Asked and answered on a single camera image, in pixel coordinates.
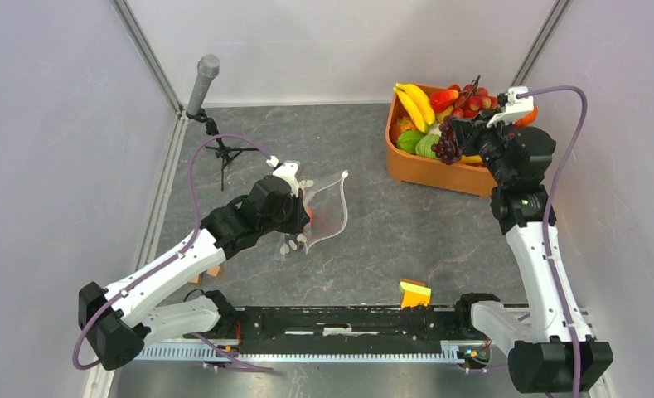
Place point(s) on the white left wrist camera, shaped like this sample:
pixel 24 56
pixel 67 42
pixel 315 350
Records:
pixel 289 171

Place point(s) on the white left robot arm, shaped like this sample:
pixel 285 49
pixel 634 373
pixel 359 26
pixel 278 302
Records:
pixel 121 319

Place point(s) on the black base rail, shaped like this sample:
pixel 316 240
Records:
pixel 326 330

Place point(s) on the orange plastic bin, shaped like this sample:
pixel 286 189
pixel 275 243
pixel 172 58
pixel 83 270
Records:
pixel 404 167

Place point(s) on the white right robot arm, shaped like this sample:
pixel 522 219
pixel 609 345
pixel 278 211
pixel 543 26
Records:
pixel 556 351

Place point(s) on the green toy cabbage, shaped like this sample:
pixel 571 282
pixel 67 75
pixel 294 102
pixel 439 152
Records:
pixel 425 148

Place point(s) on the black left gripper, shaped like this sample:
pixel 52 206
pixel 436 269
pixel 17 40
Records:
pixel 300 217

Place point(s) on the yellow banana bunch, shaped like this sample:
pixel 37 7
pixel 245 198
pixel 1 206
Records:
pixel 416 104

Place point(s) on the dark purple grape bunch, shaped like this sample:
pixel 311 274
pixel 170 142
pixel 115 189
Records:
pixel 446 144

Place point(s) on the orange toy pumpkin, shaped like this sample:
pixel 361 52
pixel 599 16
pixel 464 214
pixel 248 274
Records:
pixel 528 119

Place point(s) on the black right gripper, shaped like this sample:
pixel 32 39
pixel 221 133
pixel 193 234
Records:
pixel 470 132

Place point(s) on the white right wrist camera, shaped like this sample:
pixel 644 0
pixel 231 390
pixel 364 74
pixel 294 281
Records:
pixel 516 103

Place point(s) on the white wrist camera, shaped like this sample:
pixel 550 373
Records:
pixel 516 103
pixel 289 171

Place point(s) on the clear dotted zip top bag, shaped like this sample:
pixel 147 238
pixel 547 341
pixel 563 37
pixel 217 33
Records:
pixel 326 196

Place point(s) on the red grape bunch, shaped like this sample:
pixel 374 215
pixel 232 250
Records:
pixel 472 100

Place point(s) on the green toy lime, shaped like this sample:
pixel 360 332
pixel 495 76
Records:
pixel 408 141

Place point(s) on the orange yellow block stack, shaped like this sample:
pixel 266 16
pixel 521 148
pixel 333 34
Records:
pixel 414 293

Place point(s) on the yellow toy pepper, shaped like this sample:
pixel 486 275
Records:
pixel 471 160

